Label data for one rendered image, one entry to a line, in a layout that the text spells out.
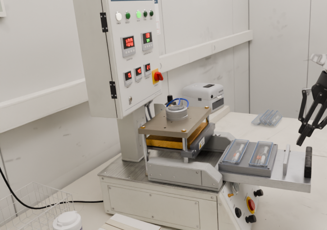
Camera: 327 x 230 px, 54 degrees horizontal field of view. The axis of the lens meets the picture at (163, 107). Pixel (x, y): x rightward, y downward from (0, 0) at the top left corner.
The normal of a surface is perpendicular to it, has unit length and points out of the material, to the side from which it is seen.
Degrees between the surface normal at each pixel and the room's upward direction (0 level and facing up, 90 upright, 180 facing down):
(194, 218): 90
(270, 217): 0
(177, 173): 90
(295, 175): 0
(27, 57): 90
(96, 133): 90
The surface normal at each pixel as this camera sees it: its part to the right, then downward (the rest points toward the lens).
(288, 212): -0.08, -0.95
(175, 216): -0.41, 0.30
